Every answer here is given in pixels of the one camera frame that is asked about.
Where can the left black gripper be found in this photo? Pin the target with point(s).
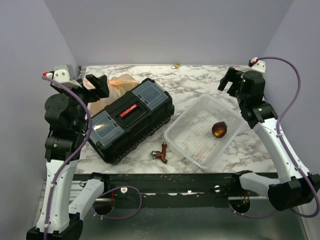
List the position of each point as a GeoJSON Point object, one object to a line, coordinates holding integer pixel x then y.
{"type": "Point", "coordinates": [101, 85]}

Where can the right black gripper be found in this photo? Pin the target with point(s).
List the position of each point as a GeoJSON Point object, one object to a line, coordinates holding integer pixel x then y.
{"type": "Point", "coordinates": [232, 75]}

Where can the orange plastic bag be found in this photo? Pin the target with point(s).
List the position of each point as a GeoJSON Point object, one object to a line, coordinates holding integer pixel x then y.
{"type": "Point", "coordinates": [118, 86]}

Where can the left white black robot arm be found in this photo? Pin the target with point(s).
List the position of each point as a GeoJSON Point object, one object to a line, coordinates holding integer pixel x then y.
{"type": "Point", "coordinates": [70, 126]}

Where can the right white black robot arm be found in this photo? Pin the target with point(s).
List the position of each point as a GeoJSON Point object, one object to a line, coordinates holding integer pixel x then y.
{"type": "Point", "coordinates": [295, 184]}

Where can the dark red fake plum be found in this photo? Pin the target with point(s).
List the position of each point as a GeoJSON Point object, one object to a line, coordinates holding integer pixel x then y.
{"type": "Point", "coordinates": [219, 129]}

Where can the black plastic toolbox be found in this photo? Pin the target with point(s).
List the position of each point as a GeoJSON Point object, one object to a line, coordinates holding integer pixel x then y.
{"type": "Point", "coordinates": [122, 125]}

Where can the small yellow tag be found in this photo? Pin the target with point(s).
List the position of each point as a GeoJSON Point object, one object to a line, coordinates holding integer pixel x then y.
{"type": "Point", "coordinates": [175, 66]}

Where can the clear plastic basket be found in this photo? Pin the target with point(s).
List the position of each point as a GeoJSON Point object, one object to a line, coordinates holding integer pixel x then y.
{"type": "Point", "coordinates": [191, 133]}

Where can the brown metal faucet tap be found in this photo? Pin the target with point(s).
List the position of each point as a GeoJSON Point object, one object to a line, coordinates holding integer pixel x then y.
{"type": "Point", "coordinates": [161, 155]}

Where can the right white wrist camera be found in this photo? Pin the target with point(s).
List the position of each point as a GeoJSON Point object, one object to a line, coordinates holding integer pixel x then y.
{"type": "Point", "coordinates": [257, 65]}

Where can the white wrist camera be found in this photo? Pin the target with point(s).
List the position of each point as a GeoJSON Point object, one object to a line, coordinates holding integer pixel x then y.
{"type": "Point", "coordinates": [63, 74]}
{"type": "Point", "coordinates": [257, 65]}

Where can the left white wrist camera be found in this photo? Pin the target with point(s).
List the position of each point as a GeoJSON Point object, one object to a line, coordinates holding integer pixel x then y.
{"type": "Point", "coordinates": [63, 74]}

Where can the aluminium mounting rail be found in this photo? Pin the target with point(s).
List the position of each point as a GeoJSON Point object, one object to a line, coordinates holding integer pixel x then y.
{"type": "Point", "coordinates": [217, 185]}

